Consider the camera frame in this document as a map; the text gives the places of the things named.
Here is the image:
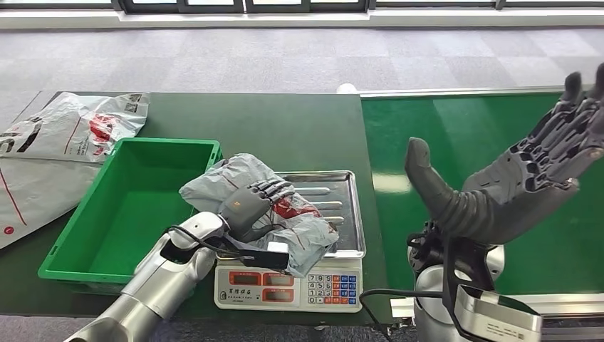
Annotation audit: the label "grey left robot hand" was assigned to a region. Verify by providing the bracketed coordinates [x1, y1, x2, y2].
[219, 178, 296, 244]

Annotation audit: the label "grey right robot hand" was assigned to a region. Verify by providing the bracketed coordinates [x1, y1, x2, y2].
[404, 63, 604, 247]

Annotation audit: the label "grey courier package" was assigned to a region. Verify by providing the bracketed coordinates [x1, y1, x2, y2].
[179, 152, 340, 279]

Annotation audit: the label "green conveyor belt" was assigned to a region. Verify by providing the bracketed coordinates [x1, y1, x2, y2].
[360, 91, 604, 296]

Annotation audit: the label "steel scale tray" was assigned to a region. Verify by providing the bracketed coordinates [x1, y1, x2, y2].
[271, 170, 367, 260]

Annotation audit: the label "white electronic scale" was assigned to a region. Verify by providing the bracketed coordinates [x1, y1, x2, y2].
[213, 255, 364, 314]

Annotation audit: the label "green plastic bin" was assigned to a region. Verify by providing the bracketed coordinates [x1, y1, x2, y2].
[37, 137, 224, 296]

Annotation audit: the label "white printed courier bag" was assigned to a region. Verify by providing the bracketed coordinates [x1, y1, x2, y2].
[0, 91, 152, 165]

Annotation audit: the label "white courier bag red line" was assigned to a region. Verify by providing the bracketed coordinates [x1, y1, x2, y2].
[0, 155, 103, 251]

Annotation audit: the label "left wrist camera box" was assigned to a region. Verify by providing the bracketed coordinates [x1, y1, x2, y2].
[236, 241, 291, 273]

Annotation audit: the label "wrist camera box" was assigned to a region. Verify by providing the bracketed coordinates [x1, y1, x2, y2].
[452, 284, 544, 342]
[236, 241, 291, 273]

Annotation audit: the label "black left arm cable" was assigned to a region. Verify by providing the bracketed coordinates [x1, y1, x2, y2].
[164, 224, 247, 259]

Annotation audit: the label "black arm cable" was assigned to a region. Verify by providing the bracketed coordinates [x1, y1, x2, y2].
[358, 288, 445, 342]
[164, 224, 247, 259]

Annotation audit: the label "metal conveyor frame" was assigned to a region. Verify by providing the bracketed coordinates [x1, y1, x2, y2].
[359, 85, 604, 342]

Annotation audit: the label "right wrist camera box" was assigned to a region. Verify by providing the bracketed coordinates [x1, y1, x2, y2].
[452, 284, 544, 342]

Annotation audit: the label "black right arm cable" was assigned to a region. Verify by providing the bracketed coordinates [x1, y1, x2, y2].
[358, 288, 445, 342]

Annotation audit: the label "black window frame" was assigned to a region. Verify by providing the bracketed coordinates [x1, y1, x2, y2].
[0, 0, 604, 14]

